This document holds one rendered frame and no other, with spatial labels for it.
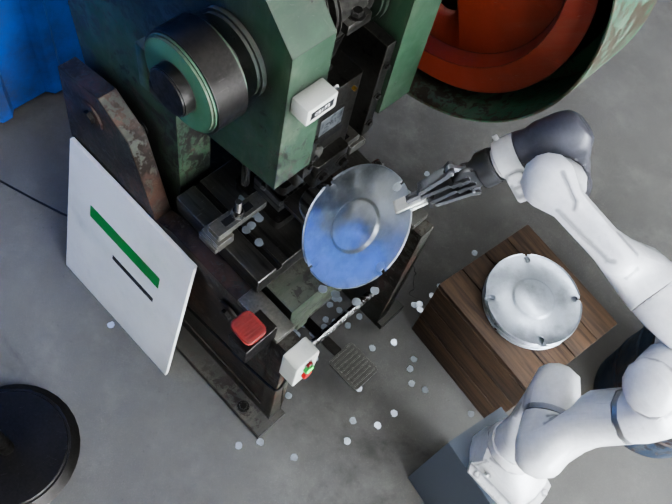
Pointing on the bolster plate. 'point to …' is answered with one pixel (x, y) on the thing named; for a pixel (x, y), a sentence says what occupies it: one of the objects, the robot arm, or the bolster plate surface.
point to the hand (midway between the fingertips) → (410, 202)
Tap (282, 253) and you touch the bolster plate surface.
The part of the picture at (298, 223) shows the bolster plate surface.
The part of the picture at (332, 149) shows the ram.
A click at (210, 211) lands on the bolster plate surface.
